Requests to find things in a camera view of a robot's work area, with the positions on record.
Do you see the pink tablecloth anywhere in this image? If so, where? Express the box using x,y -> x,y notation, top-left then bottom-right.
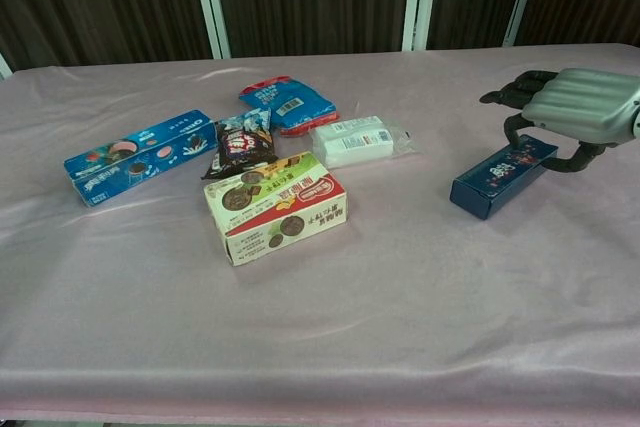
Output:
0,41 -> 640,421

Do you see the green white biscuit box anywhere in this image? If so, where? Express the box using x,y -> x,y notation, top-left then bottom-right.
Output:
203,151 -> 350,267

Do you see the blue glasses case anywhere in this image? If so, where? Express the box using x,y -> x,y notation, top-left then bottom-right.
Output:
449,134 -> 559,221

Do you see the blue red snack bag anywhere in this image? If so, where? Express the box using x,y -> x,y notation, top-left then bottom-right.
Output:
237,75 -> 339,139

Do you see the white tissue pack in plastic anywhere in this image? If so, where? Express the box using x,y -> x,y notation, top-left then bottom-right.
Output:
310,114 -> 421,170

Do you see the black snack bag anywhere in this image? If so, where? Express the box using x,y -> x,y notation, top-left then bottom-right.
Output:
200,107 -> 280,181

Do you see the long blue cookie pack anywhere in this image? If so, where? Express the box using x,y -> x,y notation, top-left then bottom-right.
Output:
63,109 -> 219,209

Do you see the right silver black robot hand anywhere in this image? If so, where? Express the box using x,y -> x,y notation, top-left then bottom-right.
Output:
478,67 -> 640,174

